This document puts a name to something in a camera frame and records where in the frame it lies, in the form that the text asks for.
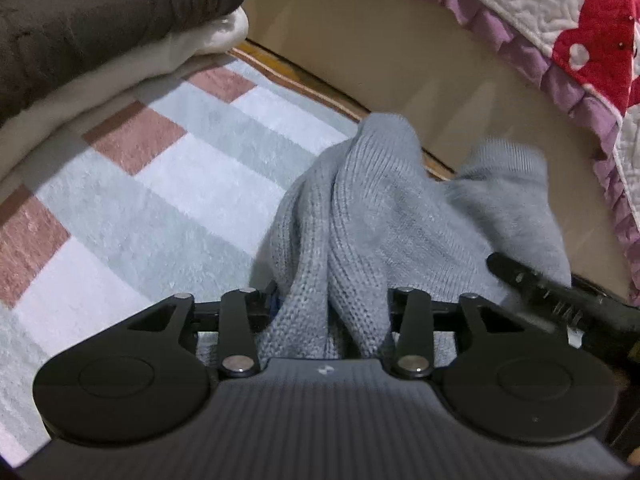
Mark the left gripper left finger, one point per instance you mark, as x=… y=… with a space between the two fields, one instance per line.
x=243 y=313

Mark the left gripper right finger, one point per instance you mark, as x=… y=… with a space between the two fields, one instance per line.
x=412 y=313

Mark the grey knitted sweater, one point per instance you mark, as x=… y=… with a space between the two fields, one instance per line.
x=366 y=218

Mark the checked grey pink rug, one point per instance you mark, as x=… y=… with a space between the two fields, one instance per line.
x=171 y=186

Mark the beige bed base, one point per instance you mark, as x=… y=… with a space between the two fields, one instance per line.
x=458 y=83

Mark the white folded garment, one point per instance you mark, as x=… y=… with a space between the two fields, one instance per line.
x=25 y=131

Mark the white red quilted bedspread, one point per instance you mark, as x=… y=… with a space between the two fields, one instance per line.
x=584 y=55

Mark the dark brown folded garment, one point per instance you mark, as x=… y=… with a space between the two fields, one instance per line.
x=48 y=43

